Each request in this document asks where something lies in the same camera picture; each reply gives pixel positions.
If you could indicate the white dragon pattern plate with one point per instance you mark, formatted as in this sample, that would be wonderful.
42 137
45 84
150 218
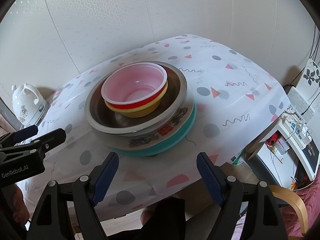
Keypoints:
161 133

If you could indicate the yellow plastic bowl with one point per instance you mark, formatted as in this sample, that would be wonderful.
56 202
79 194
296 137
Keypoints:
140 109

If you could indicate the red pink plastic bowl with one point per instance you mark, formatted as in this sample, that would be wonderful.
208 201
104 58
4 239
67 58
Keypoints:
134 83

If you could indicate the teal round plate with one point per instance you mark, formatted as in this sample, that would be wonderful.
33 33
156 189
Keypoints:
165 145

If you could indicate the white flower pattern cabinet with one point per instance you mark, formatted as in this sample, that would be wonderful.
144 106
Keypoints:
308 87

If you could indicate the stainless steel bowl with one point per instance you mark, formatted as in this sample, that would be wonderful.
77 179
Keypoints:
104 121

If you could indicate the white ceramic electric kettle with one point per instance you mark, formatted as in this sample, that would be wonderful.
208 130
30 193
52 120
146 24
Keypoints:
29 106

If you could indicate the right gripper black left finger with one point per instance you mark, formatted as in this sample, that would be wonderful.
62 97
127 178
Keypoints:
51 217

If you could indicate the white patterned tablecloth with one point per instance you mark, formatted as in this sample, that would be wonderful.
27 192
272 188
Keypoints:
235 99

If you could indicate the light wooden chair armrest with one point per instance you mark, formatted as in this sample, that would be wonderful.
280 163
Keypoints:
295 202

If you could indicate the white router box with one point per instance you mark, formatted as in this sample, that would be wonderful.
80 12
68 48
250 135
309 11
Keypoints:
300 105

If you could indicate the black white book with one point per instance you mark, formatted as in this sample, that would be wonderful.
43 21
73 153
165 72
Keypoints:
290 139

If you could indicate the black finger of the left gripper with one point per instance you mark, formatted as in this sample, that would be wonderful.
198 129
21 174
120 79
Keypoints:
40 145
14 138

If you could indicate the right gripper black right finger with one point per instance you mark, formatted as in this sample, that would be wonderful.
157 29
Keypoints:
263 218

